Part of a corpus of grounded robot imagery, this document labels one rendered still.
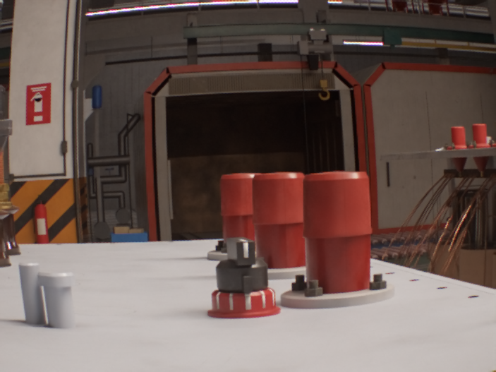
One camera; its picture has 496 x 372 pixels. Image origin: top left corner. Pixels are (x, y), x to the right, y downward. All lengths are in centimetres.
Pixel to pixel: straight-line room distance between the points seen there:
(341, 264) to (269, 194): 34
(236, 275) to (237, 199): 71
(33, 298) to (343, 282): 33
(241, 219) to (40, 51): 1009
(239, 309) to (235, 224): 71
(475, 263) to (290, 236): 261
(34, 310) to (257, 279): 24
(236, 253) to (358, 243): 14
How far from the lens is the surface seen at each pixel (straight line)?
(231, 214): 174
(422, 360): 72
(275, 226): 141
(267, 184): 141
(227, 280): 104
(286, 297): 110
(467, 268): 403
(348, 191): 109
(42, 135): 1167
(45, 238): 1153
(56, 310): 96
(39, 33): 1179
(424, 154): 410
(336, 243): 109
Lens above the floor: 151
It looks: 1 degrees down
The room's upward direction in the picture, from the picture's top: 3 degrees counter-clockwise
